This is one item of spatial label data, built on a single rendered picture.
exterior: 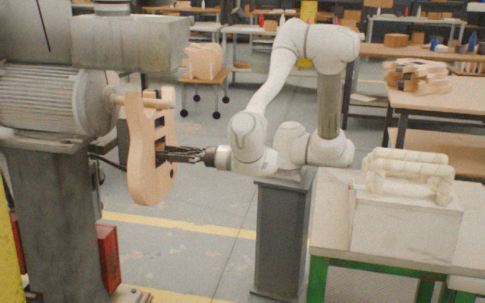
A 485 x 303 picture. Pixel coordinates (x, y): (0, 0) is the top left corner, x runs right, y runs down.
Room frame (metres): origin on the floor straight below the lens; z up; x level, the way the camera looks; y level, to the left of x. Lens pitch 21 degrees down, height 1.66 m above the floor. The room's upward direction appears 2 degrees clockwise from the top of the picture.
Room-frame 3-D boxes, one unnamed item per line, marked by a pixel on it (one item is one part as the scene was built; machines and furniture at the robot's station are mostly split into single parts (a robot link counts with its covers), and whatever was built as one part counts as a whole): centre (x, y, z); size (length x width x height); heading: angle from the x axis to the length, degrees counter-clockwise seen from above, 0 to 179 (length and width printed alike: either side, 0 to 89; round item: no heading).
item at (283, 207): (2.04, -0.21, 0.35); 0.28 x 0.28 x 0.70; 72
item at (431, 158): (1.12, -0.45, 1.20); 0.20 x 0.03 x 0.03; 78
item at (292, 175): (2.04, -0.19, 0.73); 0.22 x 0.18 x 0.06; 72
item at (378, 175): (1.06, -0.35, 1.15); 0.03 x 0.03 x 0.09
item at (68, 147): (1.45, 0.72, 1.11); 0.36 x 0.24 x 0.04; 79
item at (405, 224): (1.09, -0.44, 1.02); 0.27 x 0.15 x 0.17; 79
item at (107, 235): (1.61, 0.69, 0.49); 0.25 x 0.12 x 0.37; 79
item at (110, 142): (1.60, 0.54, 1.02); 0.19 x 0.04 x 0.04; 169
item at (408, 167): (1.04, -0.43, 1.20); 0.20 x 0.03 x 0.03; 78
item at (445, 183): (1.02, -0.52, 1.15); 0.03 x 0.03 x 0.09
